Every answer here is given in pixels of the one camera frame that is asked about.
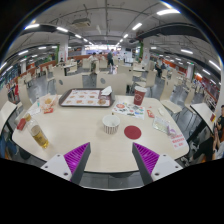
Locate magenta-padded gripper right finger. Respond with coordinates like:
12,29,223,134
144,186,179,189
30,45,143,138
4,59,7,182
131,142,184,186

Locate ceiling air conditioner unit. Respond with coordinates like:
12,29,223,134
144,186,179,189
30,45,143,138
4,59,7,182
70,17,92,29

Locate colourful printed leaflet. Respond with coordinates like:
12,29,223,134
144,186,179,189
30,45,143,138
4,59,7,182
112,101,146,120

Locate flat round red coaster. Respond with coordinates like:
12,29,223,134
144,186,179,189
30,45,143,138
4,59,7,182
123,124,143,141

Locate white square canteen table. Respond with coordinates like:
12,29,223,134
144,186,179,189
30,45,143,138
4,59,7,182
199,102,218,133
0,100,18,133

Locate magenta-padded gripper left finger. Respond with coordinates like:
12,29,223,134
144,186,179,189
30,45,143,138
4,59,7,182
40,142,92,185

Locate crumpled white napkin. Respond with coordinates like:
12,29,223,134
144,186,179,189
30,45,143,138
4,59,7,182
100,85,113,97

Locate clear plastic packet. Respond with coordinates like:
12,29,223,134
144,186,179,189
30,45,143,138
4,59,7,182
152,115,171,135

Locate ceiling strip lights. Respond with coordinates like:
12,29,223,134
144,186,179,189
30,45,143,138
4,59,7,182
0,8,223,85

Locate white paper receipt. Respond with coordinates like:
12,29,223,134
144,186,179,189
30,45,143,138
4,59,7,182
27,106,42,117

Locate white patterned cup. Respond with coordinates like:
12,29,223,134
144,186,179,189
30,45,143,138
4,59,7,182
101,114,121,135

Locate clear bottle with yellow drink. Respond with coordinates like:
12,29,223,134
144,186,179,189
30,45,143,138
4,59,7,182
27,113,50,150

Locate red paper cup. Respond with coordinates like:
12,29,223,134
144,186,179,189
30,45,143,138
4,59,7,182
133,85,148,107

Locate dark food tray with liner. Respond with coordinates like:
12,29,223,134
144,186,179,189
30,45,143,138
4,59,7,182
58,87,116,108

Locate crumpled food wrapper bag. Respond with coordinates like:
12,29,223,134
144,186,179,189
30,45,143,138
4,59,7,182
39,93,59,114

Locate white table sticker red print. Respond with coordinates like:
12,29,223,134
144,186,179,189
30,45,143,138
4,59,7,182
169,133,187,151

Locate person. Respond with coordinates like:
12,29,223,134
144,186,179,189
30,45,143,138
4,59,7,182
106,49,115,67
211,104,224,161
154,60,163,78
12,83,20,101

